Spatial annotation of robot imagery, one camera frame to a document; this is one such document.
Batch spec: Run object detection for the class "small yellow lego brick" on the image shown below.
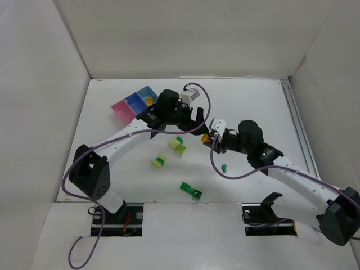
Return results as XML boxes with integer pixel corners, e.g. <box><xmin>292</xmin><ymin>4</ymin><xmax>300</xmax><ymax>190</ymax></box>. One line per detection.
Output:
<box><xmin>201</xmin><ymin>134</ymin><xmax>212</xmax><ymax>143</ymax></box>

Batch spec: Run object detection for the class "large yellow lego brick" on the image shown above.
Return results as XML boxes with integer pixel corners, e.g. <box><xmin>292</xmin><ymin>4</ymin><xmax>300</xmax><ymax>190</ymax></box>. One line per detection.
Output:
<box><xmin>146</xmin><ymin>96</ymin><xmax>154</xmax><ymax>106</ymax></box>

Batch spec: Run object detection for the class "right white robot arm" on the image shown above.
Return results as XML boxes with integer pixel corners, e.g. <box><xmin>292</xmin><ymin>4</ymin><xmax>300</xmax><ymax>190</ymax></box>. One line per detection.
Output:
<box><xmin>201</xmin><ymin>118</ymin><xmax>359</xmax><ymax>246</ymax></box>

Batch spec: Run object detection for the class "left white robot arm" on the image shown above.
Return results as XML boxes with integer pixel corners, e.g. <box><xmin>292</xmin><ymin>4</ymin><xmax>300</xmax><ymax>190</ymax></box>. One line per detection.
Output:
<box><xmin>69</xmin><ymin>85</ymin><xmax>208</xmax><ymax>215</ymax></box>

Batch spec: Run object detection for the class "light blue plastic bin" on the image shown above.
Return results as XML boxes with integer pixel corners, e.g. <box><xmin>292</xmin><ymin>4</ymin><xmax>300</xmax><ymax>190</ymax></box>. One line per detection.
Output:
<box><xmin>136</xmin><ymin>85</ymin><xmax>158</xmax><ymax>106</ymax></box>

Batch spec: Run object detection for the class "pale yellow green-top lego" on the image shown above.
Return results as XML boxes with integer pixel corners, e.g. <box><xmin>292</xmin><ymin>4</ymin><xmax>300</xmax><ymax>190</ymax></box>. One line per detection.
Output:
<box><xmin>169</xmin><ymin>136</ymin><xmax>183</xmax><ymax>151</ymax></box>

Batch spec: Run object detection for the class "purple-blue plastic bin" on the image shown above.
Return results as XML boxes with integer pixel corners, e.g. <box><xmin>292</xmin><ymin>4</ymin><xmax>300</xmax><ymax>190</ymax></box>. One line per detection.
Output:
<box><xmin>124</xmin><ymin>92</ymin><xmax>148</xmax><ymax>115</ymax></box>

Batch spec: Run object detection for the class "lime green lego brick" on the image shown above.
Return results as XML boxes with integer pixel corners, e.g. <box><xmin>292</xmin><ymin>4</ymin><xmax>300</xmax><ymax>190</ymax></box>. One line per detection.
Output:
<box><xmin>175</xmin><ymin>144</ymin><xmax>187</xmax><ymax>156</ymax></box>

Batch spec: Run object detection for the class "pink plastic bin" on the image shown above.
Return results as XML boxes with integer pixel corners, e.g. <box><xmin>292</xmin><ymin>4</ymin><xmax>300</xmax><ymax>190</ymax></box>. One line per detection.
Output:
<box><xmin>111</xmin><ymin>100</ymin><xmax>136</xmax><ymax>125</ymax></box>

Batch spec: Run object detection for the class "green flat lego plate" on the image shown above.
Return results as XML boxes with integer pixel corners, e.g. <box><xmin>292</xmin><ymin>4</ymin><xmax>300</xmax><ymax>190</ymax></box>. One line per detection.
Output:
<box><xmin>180</xmin><ymin>182</ymin><xmax>202</xmax><ymax>200</ymax></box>

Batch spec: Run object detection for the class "pale yellow green lego stack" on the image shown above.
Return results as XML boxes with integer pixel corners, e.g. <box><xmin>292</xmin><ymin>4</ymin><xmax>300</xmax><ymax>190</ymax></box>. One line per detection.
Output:
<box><xmin>150</xmin><ymin>154</ymin><xmax>167</xmax><ymax>169</ymax></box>

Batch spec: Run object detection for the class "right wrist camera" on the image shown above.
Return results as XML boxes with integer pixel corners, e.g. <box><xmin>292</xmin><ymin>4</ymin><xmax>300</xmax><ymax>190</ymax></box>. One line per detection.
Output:
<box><xmin>209</xmin><ymin>118</ymin><xmax>227</xmax><ymax>138</ymax></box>

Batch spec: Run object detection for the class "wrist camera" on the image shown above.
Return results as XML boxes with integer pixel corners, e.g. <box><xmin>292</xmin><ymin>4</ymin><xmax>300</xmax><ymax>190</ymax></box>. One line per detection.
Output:
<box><xmin>209</xmin><ymin>118</ymin><xmax>227</xmax><ymax>138</ymax></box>
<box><xmin>180</xmin><ymin>88</ymin><xmax>200</xmax><ymax>108</ymax></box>

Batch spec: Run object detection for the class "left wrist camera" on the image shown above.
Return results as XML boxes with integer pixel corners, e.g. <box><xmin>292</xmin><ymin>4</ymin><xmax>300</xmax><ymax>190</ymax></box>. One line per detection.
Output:
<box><xmin>180</xmin><ymin>88</ymin><xmax>200</xmax><ymax>108</ymax></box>

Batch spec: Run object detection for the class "aluminium rail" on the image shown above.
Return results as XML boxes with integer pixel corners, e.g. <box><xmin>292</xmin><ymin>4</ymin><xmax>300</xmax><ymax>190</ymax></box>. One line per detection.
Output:
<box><xmin>280</xmin><ymin>79</ymin><xmax>320</xmax><ymax>177</ymax></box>

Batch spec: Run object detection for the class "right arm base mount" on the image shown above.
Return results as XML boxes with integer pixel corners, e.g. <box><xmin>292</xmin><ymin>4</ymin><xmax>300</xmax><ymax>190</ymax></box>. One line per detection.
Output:
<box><xmin>241</xmin><ymin>192</ymin><xmax>298</xmax><ymax>236</ymax></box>

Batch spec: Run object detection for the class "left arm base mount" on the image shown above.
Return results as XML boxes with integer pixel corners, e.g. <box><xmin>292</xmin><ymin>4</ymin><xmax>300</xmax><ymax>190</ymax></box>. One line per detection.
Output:
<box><xmin>88</xmin><ymin>203</ymin><xmax>144</xmax><ymax>237</ymax></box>

